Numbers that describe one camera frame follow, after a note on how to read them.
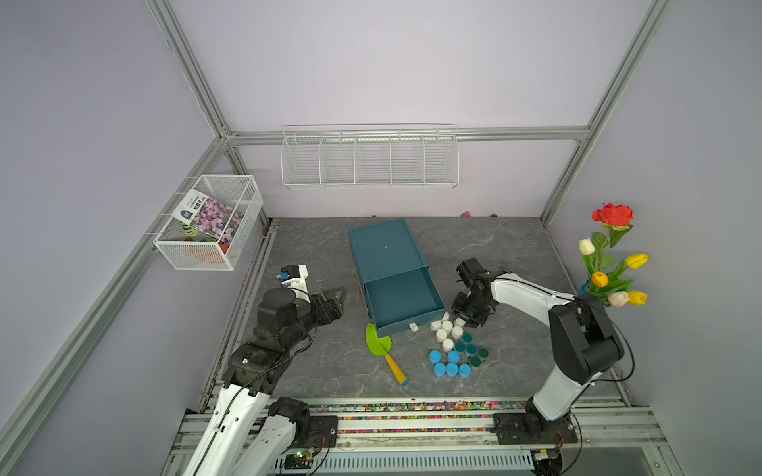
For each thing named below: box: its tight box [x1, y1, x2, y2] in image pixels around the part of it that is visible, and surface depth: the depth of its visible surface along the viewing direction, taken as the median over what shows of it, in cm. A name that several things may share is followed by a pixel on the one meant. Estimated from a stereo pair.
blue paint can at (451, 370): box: [445, 361, 460, 378], surface depth 82 cm
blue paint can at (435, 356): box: [428, 349, 443, 365], surface depth 85 cm
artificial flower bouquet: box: [578, 203, 649, 308], surface depth 74 cm
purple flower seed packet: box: [171, 188, 245, 245], surface depth 75 cm
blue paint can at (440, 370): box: [432, 361, 447, 378], surface depth 83 cm
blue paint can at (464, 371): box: [458, 362, 473, 380], surface depth 82 cm
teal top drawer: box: [363, 265, 447, 338], surface depth 82 cm
